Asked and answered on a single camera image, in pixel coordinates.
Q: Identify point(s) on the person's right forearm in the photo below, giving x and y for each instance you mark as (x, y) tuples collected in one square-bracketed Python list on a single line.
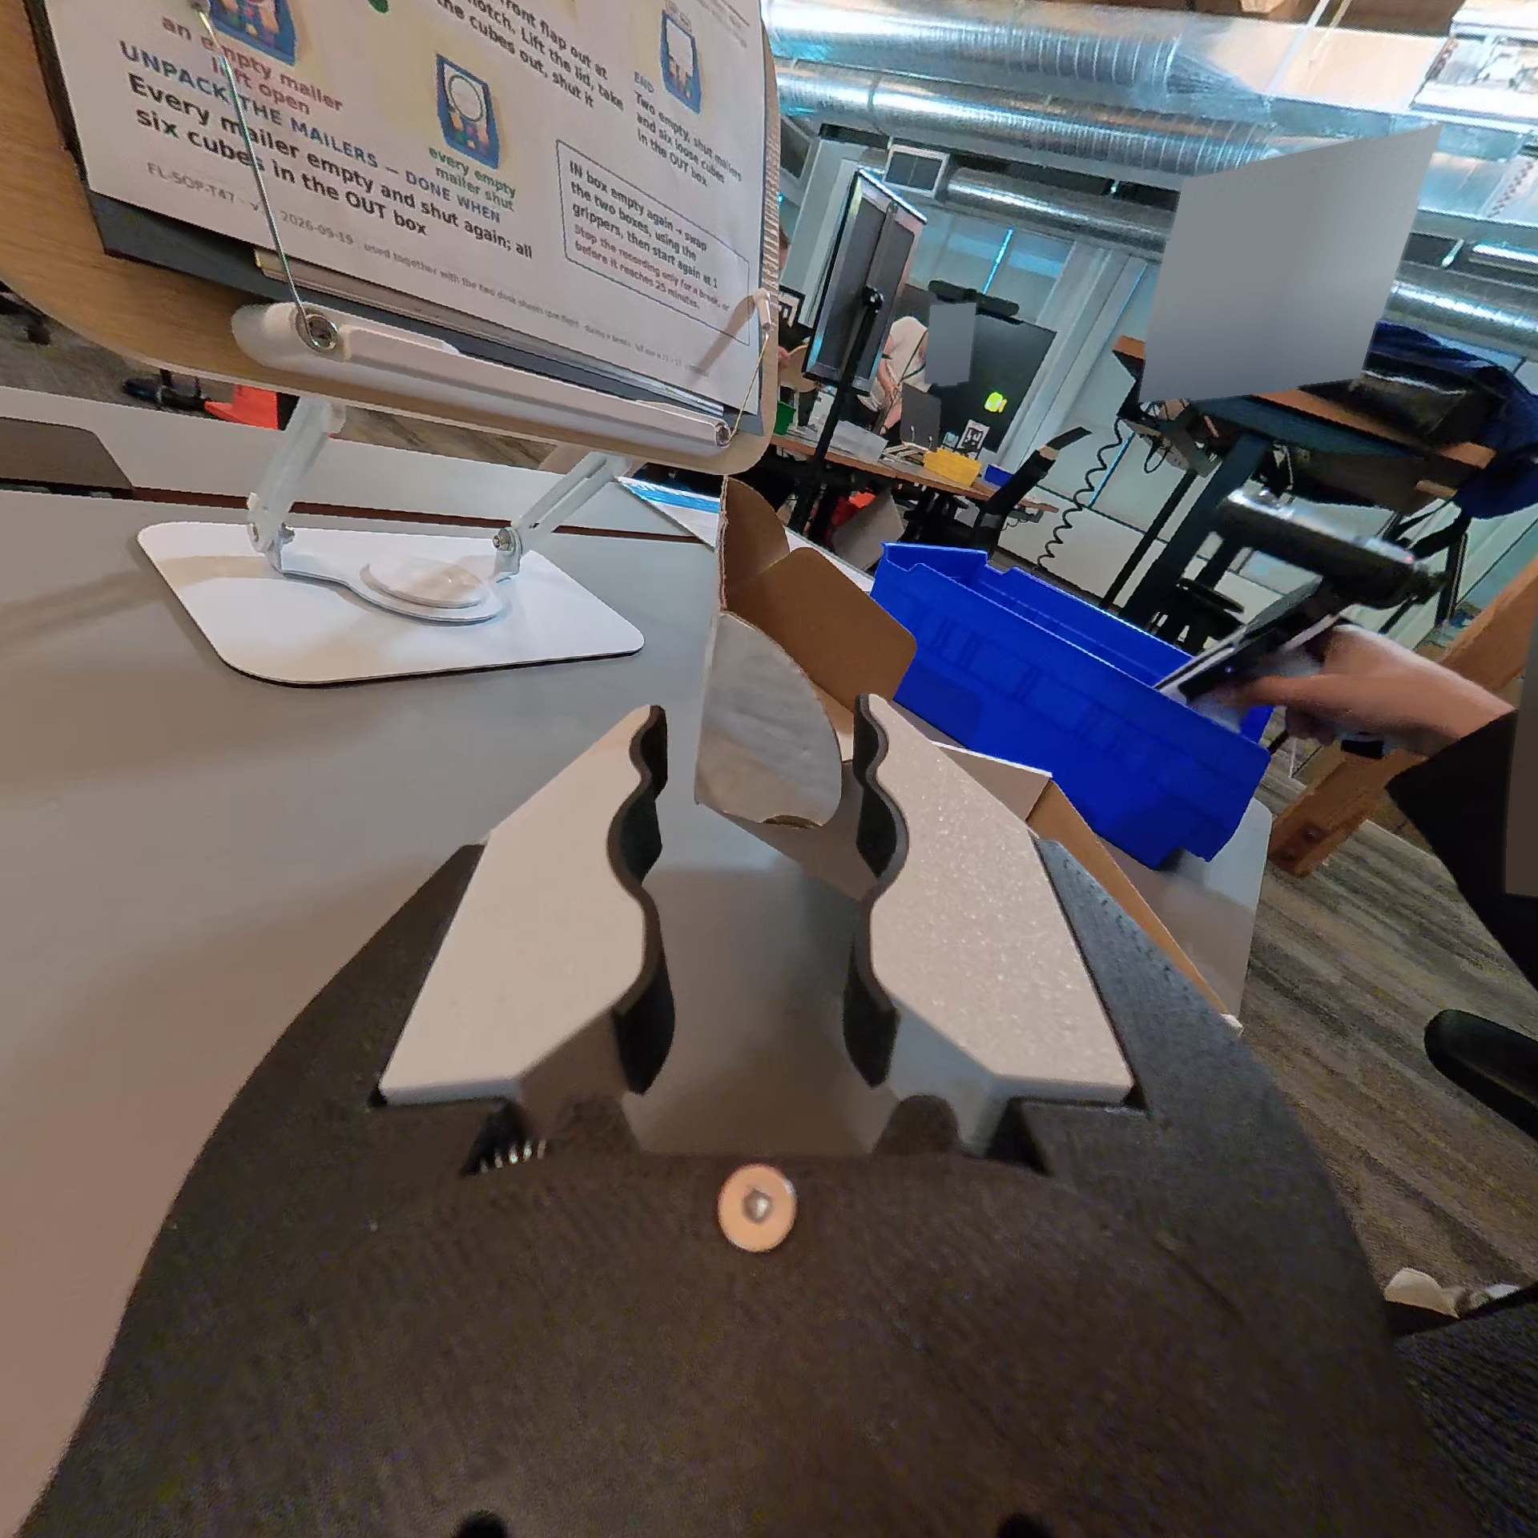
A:
[(1453, 804)]

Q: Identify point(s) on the blue storage bin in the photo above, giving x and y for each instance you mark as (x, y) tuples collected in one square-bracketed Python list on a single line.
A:
[(1081, 721)]

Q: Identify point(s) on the small pale rounded object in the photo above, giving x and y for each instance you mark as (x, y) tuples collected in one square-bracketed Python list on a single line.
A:
[(1424, 1294)]

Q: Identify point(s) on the wooden post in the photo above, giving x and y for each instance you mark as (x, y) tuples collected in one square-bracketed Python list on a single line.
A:
[(1322, 793)]

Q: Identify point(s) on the black webcam bar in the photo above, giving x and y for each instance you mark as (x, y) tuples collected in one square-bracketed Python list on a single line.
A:
[(992, 299)]

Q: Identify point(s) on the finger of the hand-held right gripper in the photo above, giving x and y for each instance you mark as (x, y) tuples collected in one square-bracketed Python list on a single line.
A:
[(1261, 649), (1256, 698)]

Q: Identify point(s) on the large silver duct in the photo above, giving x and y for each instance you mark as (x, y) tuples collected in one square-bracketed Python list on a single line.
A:
[(1021, 96)]

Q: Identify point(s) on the printed instruction sheet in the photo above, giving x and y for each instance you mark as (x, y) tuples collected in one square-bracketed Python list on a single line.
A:
[(396, 155)]

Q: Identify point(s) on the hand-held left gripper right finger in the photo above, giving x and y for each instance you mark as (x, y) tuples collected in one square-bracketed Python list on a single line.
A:
[(997, 961)]

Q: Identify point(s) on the black mesh office chair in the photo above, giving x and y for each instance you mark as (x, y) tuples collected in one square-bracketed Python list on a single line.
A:
[(1009, 498)]

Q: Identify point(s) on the wide black monitor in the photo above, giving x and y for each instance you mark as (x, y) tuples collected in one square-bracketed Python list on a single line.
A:
[(1021, 360)]

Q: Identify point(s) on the white mailer box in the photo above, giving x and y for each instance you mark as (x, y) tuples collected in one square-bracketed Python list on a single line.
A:
[(769, 721)]

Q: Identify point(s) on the person's right hand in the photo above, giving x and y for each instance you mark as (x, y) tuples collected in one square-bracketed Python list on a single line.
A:
[(1394, 697)]

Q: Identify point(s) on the standing desk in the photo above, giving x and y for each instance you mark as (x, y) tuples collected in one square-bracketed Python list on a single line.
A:
[(1202, 439)]

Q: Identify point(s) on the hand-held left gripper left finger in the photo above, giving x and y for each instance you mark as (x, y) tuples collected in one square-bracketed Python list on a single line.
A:
[(529, 961)]

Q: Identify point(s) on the black bag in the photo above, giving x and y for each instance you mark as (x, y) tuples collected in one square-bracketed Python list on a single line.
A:
[(1405, 408)]

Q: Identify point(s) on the grey desk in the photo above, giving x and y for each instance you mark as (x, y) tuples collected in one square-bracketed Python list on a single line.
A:
[(240, 841)]

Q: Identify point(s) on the person's black knit sweater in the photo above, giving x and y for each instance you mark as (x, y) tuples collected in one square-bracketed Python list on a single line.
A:
[(1477, 1418)]

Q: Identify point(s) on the narrow computer monitor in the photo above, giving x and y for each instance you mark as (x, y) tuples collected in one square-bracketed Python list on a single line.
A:
[(859, 275)]

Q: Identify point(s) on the blue paper sheet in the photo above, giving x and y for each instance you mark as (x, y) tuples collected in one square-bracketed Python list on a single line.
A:
[(673, 511)]

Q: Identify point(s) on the small yellow bin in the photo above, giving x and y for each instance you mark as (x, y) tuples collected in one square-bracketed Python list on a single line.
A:
[(949, 468)]

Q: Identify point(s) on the dark blue cloth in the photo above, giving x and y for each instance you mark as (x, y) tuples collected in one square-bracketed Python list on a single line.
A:
[(1490, 408)]

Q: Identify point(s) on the instruction sheet on stand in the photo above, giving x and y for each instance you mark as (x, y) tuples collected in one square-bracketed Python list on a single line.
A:
[(396, 612)]

